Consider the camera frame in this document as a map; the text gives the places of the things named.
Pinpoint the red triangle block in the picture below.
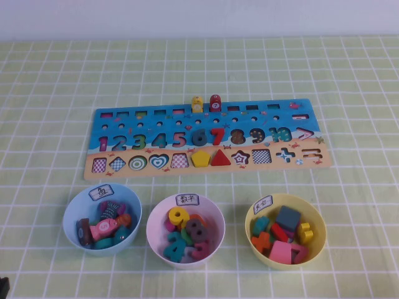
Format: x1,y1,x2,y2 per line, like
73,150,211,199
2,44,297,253
210,148,232,168

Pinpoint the colourful wooden puzzle board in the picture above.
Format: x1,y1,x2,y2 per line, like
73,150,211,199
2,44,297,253
83,98,332,181

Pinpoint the pink bowl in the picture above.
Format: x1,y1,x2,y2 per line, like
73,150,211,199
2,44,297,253
145,193,226,270

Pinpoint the yellow bowl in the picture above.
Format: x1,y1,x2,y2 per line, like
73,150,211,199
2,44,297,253
244,193,327,270

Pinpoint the light blue bowl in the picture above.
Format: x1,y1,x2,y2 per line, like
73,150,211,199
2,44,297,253
62,183,143,258

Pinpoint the yellow pentagon block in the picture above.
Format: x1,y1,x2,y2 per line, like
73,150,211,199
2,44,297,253
190,149,213,169

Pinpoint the red number seven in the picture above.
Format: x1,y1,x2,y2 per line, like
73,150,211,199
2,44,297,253
209,127,226,146

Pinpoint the red fish block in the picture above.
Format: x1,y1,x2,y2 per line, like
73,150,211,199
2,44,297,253
209,94,223,113

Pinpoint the white handwritten paper label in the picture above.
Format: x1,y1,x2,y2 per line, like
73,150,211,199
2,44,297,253
88,184,114,202
252,195,274,215
175,193,200,207

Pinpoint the yellow number nine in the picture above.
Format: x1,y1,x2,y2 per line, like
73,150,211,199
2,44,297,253
168,207,191,232

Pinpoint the brown number eight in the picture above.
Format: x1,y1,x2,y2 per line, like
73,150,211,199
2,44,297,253
185,217,209,244

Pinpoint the green plus sign block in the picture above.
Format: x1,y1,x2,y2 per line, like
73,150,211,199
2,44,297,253
251,216,271,237

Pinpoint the teal number four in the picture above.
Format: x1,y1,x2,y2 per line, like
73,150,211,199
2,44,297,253
163,232,193,262

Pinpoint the orange fish block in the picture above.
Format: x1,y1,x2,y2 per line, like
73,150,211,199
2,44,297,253
117,213,132,230

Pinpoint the striped teal purple fish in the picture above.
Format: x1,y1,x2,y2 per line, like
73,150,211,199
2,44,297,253
98,201,127,221

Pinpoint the orange cross sign block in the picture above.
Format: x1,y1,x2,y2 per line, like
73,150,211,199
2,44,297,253
251,232,272,253

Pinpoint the dark blue square block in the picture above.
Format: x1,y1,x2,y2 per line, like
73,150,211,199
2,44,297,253
274,205,302,233

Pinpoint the red rectangle block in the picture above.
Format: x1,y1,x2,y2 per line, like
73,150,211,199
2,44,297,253
270,222,292,244

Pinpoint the pink fish block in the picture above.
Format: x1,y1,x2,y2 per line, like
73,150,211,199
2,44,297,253
89,217,124,240

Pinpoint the pink trapezoid block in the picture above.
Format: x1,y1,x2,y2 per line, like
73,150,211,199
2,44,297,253
268,240,296,264

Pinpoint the yellow equals sign block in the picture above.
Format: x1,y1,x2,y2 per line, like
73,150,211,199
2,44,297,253
296,221,314,245

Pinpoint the dark teal fish block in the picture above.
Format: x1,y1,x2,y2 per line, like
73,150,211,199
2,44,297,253
93,238,115,250

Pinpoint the pink greater-than sign block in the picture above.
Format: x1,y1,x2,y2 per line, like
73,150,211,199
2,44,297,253
290,244,309,264

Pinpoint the brown fish block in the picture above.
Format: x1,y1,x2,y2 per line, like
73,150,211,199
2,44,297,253
76,218,94,247

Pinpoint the green checked tablecloth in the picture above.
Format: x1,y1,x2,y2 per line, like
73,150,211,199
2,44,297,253
0,34,399,299

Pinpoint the blue ring block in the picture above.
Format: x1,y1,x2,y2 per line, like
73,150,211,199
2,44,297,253
191,129,210,147

